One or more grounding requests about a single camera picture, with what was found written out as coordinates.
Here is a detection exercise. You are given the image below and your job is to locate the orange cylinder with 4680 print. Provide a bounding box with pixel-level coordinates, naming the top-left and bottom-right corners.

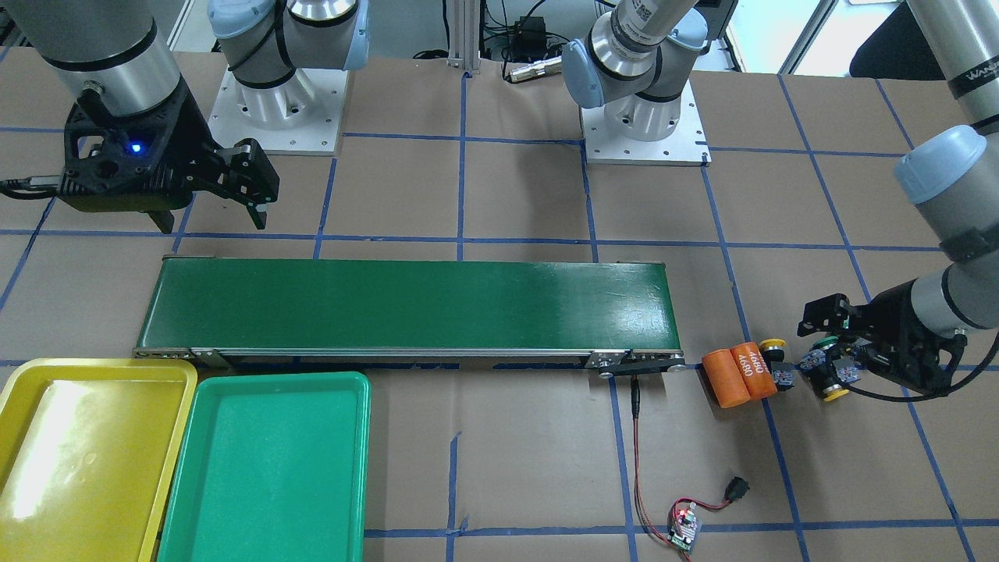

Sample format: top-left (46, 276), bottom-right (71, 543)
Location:
top-left (729, 341), bottom-right (778, 400)

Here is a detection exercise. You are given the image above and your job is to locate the black power adapter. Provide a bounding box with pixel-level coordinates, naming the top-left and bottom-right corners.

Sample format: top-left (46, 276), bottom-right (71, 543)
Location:
top-left (507, 16), bottom-right (547, 62)

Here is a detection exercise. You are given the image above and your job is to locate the yellow push button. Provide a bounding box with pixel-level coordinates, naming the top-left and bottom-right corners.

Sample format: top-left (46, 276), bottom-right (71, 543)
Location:
top-left (759, 338), bottom-right (795, 392)
top-left (803, 358), bottom-right (859, 402)

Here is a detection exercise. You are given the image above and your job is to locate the yellow plastic tray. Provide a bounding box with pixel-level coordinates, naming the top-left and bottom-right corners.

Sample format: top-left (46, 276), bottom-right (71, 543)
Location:
top-left (1, 358), bottom-right (197, 561)

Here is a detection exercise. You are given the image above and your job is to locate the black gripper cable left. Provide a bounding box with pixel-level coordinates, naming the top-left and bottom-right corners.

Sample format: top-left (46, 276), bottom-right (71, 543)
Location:
top-left (851, 328), bottom-right (999, 404)

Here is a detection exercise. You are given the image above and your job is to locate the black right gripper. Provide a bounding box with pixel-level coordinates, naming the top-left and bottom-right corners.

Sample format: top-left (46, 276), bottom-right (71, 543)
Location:
top-left (56, 79), bottom-right (279, 235)

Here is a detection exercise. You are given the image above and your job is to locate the aluminium frame post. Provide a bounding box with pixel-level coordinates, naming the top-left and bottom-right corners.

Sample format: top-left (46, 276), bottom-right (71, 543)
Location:
top-left (445, 1), bottom-right (484, 76)

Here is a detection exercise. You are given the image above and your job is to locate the red black power cable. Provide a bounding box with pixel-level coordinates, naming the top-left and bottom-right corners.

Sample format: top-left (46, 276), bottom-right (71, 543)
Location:
top-left (629, 375), bottom-right (734, 539)

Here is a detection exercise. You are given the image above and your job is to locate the green push button inner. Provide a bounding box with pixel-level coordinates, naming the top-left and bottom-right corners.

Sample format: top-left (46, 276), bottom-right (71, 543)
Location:
top-left (797, 336), bottom-right (839, 372)

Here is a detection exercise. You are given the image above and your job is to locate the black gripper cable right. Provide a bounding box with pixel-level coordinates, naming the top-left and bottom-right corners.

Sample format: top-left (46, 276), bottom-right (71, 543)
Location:
top-left (0, 178), bottom-right (63, 201)

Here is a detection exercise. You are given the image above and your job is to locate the green plastic tray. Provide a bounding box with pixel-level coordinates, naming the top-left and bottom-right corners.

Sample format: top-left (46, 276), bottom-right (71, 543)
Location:
top-left (158, 372), bottom-right (372, 561)

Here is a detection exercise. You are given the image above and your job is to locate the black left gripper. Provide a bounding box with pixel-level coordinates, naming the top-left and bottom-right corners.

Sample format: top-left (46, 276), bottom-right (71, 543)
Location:
top-left (797, 280), bottom-right (968, 397)

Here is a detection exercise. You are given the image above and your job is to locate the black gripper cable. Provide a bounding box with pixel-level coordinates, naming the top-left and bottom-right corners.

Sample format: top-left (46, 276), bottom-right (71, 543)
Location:
top-left (0, 178), bottom-right (63, 201)
top-left (851, 328), bottom-right (999, 404)

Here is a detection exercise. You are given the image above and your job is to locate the black cable plug connector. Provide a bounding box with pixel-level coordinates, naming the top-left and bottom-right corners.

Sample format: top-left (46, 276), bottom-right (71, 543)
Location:
top-left (723, 476), bottom-right (750, 504)

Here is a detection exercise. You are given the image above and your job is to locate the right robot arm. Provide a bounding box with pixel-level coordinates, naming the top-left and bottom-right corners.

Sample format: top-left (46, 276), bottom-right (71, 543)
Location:
top-left (2, 1), bottom-right (370, 234)

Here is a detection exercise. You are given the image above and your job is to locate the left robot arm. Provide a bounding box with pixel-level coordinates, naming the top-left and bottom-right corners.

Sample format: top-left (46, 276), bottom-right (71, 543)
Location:
top-left (561, 1), bottom-right (998, 403)

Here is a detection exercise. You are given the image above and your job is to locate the plain orange cylinder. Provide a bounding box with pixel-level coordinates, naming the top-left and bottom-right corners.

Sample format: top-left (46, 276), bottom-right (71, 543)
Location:
top-left (702, 349), bottom-right (752, 409)

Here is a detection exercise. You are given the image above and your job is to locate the green conveyor belt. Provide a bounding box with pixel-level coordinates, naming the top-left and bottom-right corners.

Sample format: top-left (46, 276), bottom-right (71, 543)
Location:
top-left (134, 257), bottom-right (686, 378)

